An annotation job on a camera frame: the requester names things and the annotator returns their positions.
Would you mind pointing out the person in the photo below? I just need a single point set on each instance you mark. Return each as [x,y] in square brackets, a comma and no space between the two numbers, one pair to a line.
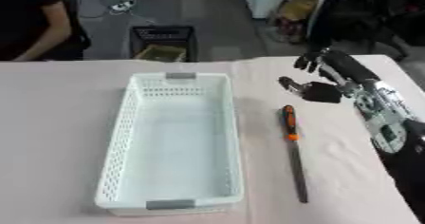
[39,19]

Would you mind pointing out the black plastic crate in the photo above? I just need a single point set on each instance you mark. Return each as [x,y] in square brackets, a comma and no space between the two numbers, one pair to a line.
[164,42]

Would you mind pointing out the yellow bag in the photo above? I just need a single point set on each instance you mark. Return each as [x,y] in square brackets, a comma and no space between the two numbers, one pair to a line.
[296,8]

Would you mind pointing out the white perforated plastic basket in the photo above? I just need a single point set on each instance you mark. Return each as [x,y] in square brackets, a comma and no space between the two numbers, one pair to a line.
[171,139]

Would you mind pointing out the black chair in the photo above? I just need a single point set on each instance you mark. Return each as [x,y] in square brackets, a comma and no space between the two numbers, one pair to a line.
[371,15]

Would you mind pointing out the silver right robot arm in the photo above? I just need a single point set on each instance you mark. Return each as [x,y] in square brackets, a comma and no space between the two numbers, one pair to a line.
[395,133]

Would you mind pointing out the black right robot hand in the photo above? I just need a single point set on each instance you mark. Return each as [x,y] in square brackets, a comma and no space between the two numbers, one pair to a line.
[344,66]

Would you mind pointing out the white power strip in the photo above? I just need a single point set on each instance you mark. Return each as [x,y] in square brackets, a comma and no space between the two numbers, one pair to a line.
[123,5]

